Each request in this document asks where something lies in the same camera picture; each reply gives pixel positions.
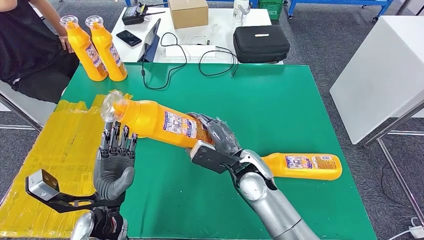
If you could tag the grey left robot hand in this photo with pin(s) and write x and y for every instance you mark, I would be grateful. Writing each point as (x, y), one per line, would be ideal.
(112, 175)

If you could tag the person's left hand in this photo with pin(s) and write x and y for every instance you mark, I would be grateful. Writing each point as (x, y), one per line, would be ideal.
(66, 43)

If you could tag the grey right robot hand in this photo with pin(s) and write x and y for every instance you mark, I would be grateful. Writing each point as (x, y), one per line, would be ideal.
(223, 136)

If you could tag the orange plastic bottle clear cap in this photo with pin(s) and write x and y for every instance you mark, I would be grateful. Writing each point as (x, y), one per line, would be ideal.
(281, 167)
(106, 46)
(81, 46)
(149, 121)

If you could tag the person's right forearm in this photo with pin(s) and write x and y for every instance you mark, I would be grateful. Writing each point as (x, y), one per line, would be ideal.
(6, 4)

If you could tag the person's left forearm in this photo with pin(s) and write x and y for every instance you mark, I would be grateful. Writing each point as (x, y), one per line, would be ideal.
(49, 16)

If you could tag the person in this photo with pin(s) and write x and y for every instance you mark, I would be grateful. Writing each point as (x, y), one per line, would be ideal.
(23, 39)

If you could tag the black smartphone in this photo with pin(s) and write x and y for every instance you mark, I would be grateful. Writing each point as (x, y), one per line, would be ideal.
(128, 38)

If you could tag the black remote controller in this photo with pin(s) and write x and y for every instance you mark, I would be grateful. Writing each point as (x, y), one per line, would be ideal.
(132, 15)

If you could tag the white bench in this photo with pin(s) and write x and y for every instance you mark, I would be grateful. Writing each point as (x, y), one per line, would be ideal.
(31, 109)

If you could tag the metal bench leg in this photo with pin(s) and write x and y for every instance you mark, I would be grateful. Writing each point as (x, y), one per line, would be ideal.
(20, 114)

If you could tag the dark blue tablet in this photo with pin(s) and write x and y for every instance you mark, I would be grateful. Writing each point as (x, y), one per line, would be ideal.
(150, 45)

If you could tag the black zip case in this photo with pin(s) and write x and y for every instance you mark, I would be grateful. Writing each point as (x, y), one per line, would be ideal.
(260, 44)

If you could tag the brown cardboard box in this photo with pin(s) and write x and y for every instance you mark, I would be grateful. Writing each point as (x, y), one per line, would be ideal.
(188, 14)

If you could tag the green plastic crate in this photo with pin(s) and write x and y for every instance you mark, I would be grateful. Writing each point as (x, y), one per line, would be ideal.
(271, 9)

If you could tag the blue metal rack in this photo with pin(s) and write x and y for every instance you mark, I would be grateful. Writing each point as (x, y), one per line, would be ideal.
(291, 9)
(253, 2)

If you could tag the large white table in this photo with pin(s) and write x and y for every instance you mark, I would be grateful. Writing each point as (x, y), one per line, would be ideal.
(381, 82)

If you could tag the white power strip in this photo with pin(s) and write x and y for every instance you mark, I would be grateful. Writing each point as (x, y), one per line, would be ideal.
(416, 232)

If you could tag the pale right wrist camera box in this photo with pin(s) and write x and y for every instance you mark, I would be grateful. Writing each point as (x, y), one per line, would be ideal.
(208, 155)

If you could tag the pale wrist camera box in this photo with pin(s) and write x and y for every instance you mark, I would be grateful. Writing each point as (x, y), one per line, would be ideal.
(208, 155)
(41, 185)

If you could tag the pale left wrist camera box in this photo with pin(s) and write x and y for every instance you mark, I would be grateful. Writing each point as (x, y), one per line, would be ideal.
(41, 185)

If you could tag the metal table frame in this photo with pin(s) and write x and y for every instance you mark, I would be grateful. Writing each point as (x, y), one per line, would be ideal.
(397, 122)

